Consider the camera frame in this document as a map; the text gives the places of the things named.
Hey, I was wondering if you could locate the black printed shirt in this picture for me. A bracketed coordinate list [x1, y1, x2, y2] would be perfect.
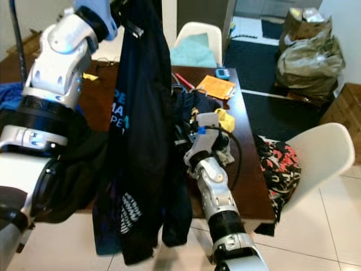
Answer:
[93, 0, 195, 266]

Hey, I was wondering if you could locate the dark navy clothes pile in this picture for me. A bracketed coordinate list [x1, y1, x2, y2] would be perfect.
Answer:
[172, 88, 209, 130]

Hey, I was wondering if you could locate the small yellow cloth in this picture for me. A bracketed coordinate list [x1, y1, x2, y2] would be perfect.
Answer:
[214, 108, 235, 132]

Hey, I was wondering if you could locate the orange notebook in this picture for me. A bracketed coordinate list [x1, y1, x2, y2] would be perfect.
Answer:
[196, 75, 236, 100]

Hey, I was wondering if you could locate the small blue device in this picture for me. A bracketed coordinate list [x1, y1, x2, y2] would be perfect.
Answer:
[214, 68, 231, 81]

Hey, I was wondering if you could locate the teal cloth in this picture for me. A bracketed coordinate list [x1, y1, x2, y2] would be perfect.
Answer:
[172, 33, 218, 68]

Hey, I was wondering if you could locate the dark brown wooden table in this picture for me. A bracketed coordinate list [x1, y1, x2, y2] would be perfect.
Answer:
[0, 56, 277, 238]

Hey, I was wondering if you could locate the red black patterned cloth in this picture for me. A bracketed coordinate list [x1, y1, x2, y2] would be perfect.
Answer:
[254, 135, 302, 224]

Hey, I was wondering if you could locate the olive green plastic bag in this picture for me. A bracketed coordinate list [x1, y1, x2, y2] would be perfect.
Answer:
[276, 31, 346, 105]

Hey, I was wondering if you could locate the brown paper bag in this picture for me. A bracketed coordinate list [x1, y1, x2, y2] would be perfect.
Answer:
[282, 7, 333, 51]

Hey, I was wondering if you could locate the cardboard box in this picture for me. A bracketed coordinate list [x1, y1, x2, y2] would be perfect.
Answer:
[18, 28, 49, 60]

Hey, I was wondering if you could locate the blue cloth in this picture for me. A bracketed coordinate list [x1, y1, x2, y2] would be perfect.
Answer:
[0, 82, 34, 111]

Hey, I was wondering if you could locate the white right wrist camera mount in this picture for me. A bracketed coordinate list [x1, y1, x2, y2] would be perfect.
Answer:
[189, 112, 229, 164]

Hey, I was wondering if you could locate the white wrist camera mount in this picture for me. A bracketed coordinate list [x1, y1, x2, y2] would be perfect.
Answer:
[73, 0, 119, 40]
[189, 112, 229, 164]

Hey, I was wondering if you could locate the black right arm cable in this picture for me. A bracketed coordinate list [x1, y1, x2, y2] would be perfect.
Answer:
[203, 125, 243, 190]

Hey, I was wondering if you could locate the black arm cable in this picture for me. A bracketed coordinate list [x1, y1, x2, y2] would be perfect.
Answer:
[203, 125, 243, 190]
[8, 0, 29, 85]

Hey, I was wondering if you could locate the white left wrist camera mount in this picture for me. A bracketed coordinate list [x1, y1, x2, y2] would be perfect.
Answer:
[73, 0, 119, 40]

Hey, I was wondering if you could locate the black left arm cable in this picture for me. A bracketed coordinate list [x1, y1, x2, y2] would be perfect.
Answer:
[8, 0, 29, 85]

